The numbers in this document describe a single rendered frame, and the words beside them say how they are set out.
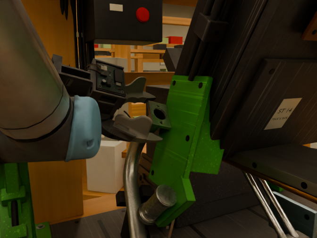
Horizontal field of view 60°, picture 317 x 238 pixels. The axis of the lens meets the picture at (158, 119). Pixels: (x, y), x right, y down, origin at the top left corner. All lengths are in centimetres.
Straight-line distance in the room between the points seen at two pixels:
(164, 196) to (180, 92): 18
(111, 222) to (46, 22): 52
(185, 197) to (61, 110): 25
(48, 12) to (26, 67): 53
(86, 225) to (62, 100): 52
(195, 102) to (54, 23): 43
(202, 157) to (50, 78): 31
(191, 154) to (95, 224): 39
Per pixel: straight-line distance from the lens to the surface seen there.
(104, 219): 77
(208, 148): 48
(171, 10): 1191
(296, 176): 46
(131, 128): 46
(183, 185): 45
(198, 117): 44
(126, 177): 57
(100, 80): 42
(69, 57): 74
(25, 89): 23
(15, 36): 21
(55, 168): 78
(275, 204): 55
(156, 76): 91
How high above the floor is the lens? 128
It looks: 10 degrees down
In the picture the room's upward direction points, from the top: straight up
